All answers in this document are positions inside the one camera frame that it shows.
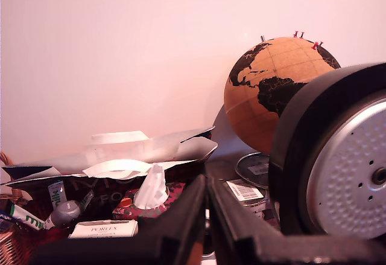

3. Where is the floral tissue box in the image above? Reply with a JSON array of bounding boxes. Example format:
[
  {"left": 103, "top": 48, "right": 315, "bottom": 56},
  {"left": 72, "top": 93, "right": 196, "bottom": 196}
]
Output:
[{"left": 112, "top": 181, "right": 186, "bottom": 220}]

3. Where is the white box with barcode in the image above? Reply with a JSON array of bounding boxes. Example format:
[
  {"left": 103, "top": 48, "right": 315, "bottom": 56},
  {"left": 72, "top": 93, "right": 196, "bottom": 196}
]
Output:
[{"left": 226, "top": 179, "right": 267, "bottom": 201}]

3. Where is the white tissue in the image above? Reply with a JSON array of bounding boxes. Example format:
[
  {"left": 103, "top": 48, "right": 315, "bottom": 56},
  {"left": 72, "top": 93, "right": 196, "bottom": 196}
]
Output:
[{"left": 133, "top": 163, "right": 168, "bottom": 210}]

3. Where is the white Porlex box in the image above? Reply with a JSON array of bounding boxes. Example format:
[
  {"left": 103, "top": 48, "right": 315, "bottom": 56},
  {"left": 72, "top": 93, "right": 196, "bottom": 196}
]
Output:
[{"left": 68, "top": 220, "right": 139, "bottom": 239}]

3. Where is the folded white paper sheet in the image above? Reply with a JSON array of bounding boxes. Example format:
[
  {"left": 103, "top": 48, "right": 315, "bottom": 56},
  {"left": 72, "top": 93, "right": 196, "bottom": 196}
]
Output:
[{"left": 81, "top": 159, "right": 152, "bottom": 179}]

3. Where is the white paper strip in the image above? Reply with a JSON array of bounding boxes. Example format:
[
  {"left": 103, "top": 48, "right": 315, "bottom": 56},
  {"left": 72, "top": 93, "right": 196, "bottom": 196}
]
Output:
[{"left": 90, "top": 130, "right": 151, "bottom": 145}]

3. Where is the grey round-capped bottle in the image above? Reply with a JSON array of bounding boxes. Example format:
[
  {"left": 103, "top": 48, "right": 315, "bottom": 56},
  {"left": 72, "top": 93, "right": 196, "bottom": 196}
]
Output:
[{"left": 45, "top": 200, "right": 83, "bottom": 229}]

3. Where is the short white green milk sachet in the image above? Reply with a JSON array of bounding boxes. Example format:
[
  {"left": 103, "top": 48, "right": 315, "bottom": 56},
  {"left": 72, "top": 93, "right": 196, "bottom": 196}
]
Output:
[{"left": 47, "top": 180, "right": 68, "bottom": 209}]

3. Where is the long white green milk sachet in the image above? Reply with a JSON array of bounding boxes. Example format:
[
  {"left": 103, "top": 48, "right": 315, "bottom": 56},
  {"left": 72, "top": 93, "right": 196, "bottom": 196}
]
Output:
[{"left": 5, "top": 203, "right": 51, "bottom": 231}]

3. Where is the cork globe with black continents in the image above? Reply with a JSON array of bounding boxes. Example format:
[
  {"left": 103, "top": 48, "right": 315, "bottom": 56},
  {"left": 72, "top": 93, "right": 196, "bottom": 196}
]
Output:
[{"left": 223, "top": 36, "right": 343, "bottom": 155}]

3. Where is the wicker basket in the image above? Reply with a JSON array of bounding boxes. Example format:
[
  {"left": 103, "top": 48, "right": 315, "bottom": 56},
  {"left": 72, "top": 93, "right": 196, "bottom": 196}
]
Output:
[{"left": 0, "top": 151, "right": 34, "bottom": 265}]

